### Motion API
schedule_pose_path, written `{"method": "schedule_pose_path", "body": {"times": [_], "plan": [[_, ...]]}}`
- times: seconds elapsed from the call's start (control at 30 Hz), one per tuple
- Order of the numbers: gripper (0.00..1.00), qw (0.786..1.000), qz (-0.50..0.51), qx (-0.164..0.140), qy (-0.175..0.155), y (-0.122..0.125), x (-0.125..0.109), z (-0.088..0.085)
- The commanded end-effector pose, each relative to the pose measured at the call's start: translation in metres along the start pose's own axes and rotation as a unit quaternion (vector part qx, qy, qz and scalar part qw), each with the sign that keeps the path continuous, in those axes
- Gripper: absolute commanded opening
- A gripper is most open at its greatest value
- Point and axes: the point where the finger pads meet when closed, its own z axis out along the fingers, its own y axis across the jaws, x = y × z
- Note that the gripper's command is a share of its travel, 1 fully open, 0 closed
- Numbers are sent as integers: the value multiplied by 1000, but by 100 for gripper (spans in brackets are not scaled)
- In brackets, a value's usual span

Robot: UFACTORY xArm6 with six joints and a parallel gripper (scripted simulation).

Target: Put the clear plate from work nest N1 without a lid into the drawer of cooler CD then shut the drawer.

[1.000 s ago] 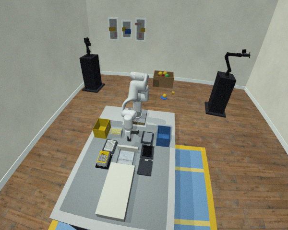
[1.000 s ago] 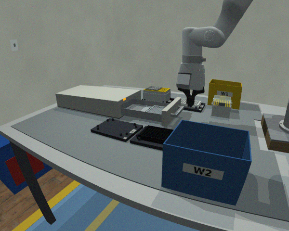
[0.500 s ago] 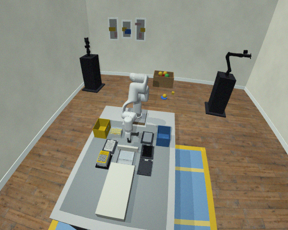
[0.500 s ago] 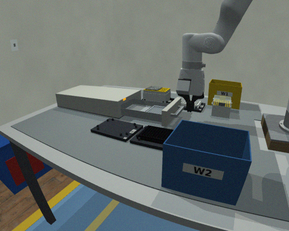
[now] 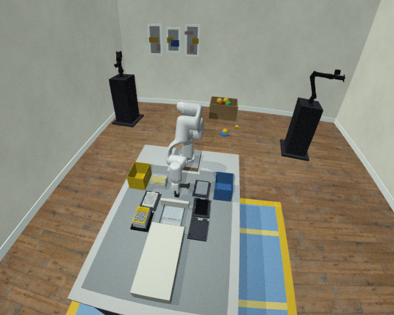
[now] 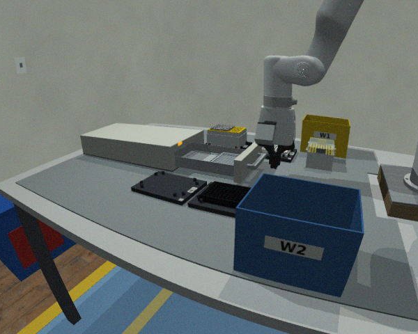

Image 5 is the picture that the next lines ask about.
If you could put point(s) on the yellow open-top bin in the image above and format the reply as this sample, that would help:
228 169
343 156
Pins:
141 173

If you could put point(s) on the blue open bin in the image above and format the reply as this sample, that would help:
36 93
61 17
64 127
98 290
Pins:
223 181

